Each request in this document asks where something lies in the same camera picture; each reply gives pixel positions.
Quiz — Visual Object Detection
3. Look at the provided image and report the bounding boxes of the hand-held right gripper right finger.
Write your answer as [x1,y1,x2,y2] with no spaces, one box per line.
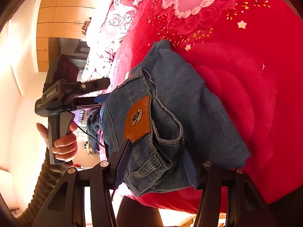
[183,147,280,227]

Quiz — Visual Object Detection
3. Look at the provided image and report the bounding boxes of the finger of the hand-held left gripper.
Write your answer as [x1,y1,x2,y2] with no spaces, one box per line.
[70,94,110,111]
[79,77,111,94]

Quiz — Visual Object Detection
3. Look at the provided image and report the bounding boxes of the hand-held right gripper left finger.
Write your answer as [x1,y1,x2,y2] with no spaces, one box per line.
[31,139,133,227]

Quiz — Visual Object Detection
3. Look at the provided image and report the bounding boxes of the blue denim pants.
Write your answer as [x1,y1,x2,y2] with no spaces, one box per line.
[86,39,251,197]

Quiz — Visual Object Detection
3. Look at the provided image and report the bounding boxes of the person's left forearm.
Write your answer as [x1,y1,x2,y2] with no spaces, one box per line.
[13,147,73,227]

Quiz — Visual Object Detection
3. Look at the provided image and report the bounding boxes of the person's left hand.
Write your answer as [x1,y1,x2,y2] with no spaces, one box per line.
[36,122,78,163]

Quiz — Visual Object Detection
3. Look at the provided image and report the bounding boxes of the person's leg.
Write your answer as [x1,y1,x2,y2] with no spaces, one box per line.
[116,194,164,227]

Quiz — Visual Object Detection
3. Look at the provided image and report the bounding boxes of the floral quilt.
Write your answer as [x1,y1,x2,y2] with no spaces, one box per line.
[80,0,152,83]

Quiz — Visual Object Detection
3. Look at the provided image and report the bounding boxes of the wooden wardrobe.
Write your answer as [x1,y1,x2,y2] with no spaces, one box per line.
[35,0,112,72]

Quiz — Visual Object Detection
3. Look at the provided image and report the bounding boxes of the red rose printed blanket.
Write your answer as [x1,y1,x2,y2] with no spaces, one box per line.
[99,0,303,218]

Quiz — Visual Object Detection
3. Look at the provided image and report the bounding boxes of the black cable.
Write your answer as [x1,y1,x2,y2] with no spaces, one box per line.
[75,124,105,148]

